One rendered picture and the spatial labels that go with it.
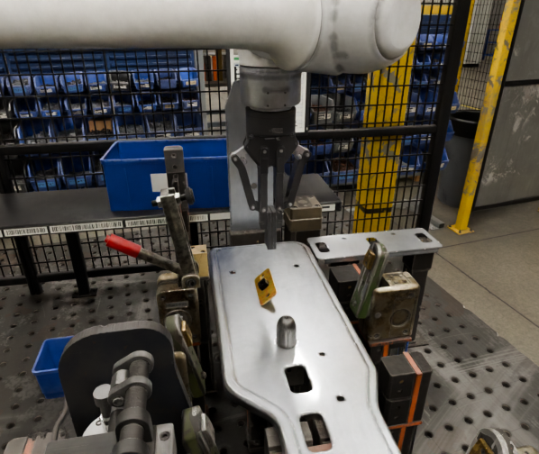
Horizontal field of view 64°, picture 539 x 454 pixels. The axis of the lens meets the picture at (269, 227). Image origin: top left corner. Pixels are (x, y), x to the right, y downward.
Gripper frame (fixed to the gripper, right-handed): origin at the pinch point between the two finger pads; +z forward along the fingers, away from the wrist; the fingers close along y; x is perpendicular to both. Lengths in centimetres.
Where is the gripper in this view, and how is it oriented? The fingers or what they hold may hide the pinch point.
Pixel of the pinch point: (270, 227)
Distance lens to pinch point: 73.0
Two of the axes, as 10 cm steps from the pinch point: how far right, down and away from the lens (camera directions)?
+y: 9.8, -0.8, 1.7
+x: -1.9, -4.4, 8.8
